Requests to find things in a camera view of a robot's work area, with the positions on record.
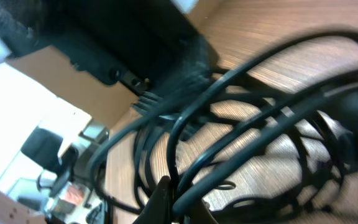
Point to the black office chair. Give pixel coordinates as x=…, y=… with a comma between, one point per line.
x=42, y=147

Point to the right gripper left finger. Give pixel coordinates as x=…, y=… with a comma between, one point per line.
x=158, y=209

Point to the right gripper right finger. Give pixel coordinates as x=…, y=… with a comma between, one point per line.
x=199, y=214

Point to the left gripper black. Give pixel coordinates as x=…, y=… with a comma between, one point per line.
x=143, y=44

